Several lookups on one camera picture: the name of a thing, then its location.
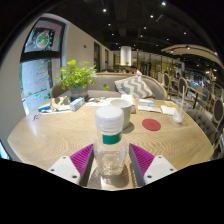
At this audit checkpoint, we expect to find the clear plastic cup with straw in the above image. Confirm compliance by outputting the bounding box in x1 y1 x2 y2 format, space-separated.
172 85 188 125

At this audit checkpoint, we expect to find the white paper napkin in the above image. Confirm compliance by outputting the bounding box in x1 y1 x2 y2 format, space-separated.
160 105 177 116

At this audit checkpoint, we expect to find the green potted plant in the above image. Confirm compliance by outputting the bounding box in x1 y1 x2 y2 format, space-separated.
54 59 110 102

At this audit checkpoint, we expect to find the yellow table card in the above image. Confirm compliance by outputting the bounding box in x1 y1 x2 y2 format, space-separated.
163 100 177 108

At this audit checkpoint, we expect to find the white round pillar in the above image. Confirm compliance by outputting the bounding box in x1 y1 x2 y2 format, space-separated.
119 45 133 67

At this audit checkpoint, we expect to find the blue white small pack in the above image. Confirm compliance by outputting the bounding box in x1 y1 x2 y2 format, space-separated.
37 103 53 113

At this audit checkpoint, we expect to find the white blue tissue pack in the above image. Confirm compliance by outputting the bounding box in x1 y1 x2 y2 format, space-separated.
138 98 155 108

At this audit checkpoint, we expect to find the light blue tissue box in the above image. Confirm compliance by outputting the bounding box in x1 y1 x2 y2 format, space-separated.
69 97 86 112

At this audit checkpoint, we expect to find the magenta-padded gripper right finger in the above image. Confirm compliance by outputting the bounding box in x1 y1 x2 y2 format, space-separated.
128 143 178 188

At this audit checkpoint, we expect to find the flat round red coaster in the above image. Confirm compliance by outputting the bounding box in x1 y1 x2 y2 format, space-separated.
141 118 162 132

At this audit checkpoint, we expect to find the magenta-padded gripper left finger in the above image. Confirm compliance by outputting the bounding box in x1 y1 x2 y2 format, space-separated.
47 143 96 188

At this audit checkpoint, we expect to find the grey white chevron pillow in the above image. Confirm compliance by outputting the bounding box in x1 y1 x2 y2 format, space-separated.
113 75 155 100

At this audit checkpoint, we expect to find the grey curved sofa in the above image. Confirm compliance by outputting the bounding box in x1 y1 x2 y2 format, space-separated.
49 72 168 101

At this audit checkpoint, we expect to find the group of ceiling spotlights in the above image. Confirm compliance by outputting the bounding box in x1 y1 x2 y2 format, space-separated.
99 0 201 51

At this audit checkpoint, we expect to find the dark grey tufted chair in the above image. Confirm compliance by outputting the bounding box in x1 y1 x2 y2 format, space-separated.
186 108 218 144

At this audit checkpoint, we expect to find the printed paper menu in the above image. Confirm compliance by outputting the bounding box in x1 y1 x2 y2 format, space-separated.
84 97 113 108

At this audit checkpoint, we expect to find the group of round-back chairs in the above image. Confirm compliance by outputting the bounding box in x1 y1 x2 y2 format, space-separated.
156 71 224 134

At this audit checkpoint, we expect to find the white box with orange print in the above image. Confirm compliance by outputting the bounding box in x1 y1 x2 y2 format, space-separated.
120 93 137 114

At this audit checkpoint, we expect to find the clear plastic bottle white cap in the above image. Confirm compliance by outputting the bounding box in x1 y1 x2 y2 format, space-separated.
93 105 128 177

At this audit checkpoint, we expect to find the dark framed decorated window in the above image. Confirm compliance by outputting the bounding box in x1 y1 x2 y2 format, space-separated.
19 18 66 114

